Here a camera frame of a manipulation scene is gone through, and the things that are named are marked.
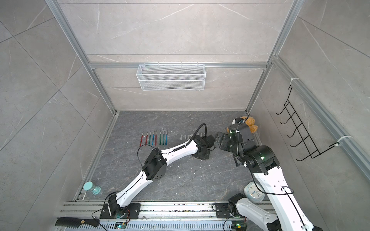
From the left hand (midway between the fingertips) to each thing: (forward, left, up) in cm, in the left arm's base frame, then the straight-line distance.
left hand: (207, 157), depth 93 cm
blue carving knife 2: (+18, +28, 0) cm, 33 cm away
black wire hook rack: (-13, -42, +30) cm, 54 cm away
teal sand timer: (-19, +65, +9) cm, 68 cm away
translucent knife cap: (+16, +17, 0) cm, 24 cm away
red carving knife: (+16, +47, 0) cm, 49 cm away
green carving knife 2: (+17, +33, -1) cm, 37 cm away
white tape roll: (-23, -22, +1) cm, 32 cm away
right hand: (-5, -5, +30) cm, 31 cm away
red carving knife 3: (+17, +36, -1) cm, 40 cm away
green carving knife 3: (+16, +30, -1) cm, 34 cm away
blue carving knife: (+18, +38, 0) cm, 42 cm away
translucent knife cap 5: (+8, +3, +13) cm, 16 cm away
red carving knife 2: (+16, +43, -1) cm, 46 cm away
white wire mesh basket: (+48, +23, +30) cm, 61 cm away
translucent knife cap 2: (+17, +15, -1) cm, 22 cm away
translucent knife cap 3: (+16, +12, 0) cm, 20 cm away
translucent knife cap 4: (+17, +10, 0) cm, 19 cm away
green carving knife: (+16, +40, -1) cm, 44 cm away
